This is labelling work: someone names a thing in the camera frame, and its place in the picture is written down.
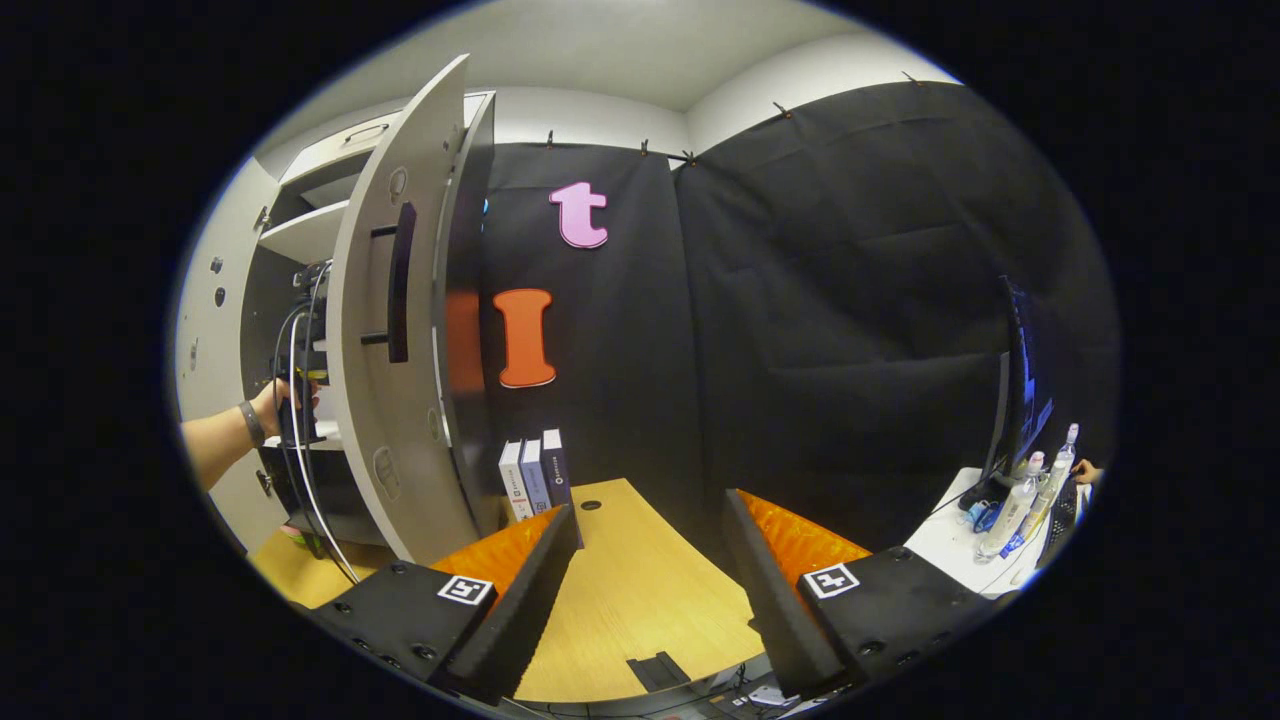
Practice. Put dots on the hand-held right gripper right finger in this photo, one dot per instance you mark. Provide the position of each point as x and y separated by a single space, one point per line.
775 610

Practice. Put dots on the dark blue book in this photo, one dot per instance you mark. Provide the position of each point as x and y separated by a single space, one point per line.
557 470

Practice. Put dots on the black computer monitor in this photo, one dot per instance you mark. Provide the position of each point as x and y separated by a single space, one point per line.
1025 400

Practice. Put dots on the white desk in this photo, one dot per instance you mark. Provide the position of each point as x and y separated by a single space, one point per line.
950 545

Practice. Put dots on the clear spray bottle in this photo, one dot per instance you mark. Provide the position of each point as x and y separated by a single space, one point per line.
1010 515
1050 490

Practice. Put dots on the cabinet door with headphones sticker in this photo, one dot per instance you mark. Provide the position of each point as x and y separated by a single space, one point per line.
410 500

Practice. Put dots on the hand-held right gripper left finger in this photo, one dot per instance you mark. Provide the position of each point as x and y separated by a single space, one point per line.
530 600

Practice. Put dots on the light blue book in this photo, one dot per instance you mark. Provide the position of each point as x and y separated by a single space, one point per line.
537 478

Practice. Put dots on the white cabinet drawer front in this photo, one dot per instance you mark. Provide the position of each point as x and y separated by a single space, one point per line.
330 150

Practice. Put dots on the black keyboard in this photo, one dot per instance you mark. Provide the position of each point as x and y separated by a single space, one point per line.
1062 525

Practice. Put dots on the black wristband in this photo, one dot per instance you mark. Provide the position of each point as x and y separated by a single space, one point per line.
251 423

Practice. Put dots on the white book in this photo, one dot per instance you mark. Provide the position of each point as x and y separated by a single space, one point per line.
513 485

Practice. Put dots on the metal door hinge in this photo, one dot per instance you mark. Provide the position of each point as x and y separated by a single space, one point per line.
262 217
263 483

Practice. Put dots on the black backdrop cloth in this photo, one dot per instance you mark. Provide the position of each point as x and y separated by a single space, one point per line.
850 300
620 350

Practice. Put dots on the cabinet door with camera sticker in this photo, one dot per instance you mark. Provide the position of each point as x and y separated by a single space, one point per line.
205 330

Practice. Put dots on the white cabinet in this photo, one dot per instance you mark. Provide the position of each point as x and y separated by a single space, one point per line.
465 400

